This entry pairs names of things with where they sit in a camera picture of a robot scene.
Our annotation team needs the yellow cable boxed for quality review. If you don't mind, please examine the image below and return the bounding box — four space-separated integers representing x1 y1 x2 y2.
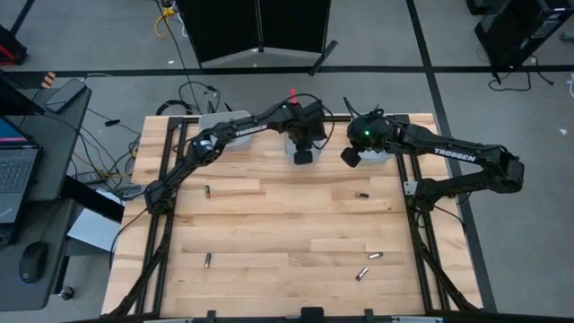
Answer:
153 4 179 39

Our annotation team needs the black side desk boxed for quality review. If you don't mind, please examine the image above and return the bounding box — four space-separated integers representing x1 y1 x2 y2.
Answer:
0 71 94 313

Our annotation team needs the black computer mouse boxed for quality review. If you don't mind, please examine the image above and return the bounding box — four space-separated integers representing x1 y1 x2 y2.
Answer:
18 240 50 287

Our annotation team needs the small black box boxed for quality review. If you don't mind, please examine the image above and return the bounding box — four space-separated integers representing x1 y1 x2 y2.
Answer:
300 306 325 322

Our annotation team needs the black folding screen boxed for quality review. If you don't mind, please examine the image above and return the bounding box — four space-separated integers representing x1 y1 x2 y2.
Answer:
175 0 338 76

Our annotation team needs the white sheet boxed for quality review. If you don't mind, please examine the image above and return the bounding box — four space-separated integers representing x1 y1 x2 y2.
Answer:
66 190 125 253

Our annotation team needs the coiled black cable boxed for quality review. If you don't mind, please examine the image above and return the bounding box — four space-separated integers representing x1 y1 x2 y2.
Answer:
155 99 199 117

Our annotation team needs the black metal bar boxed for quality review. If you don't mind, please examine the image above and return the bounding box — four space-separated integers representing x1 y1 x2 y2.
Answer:
60 174 126 224

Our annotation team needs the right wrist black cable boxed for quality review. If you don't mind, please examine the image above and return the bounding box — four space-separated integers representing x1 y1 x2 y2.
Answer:
343 96 387 123

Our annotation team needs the black equipment cabinet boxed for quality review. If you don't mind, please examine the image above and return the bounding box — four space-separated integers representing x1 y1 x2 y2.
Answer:
474 0 574 69

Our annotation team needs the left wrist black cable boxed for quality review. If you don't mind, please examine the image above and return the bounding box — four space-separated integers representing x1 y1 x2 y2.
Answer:
286 92 335 152

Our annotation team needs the black aluminium table frame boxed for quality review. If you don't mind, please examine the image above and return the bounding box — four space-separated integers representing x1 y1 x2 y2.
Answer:
107 114 485 323

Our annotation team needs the black red floor stand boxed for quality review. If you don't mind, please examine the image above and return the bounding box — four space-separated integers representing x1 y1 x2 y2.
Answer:
0 24 28 66

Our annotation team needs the black monitor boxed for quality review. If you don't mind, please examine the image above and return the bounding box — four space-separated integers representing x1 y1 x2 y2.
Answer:
0 71 47 117

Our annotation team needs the black cable loop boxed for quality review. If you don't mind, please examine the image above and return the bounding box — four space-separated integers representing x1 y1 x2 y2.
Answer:
178 80 222 114

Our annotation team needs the grey plastic bin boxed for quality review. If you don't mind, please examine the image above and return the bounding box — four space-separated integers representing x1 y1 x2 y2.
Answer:
198 110 252 152
283 132 322 165
358 147 396 165

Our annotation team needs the black smartphone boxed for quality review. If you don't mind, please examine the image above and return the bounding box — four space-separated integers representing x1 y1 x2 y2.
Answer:
44 78 88 113

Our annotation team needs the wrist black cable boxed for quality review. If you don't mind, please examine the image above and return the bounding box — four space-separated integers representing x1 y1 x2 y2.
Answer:
286 92 335 152
343 96 387 123

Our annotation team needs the grey laptop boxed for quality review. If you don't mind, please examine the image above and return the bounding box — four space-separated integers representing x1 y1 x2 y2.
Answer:
0 115 41 225

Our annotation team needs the black floor cable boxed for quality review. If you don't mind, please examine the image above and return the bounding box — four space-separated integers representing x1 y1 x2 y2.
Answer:
487 56 557 93

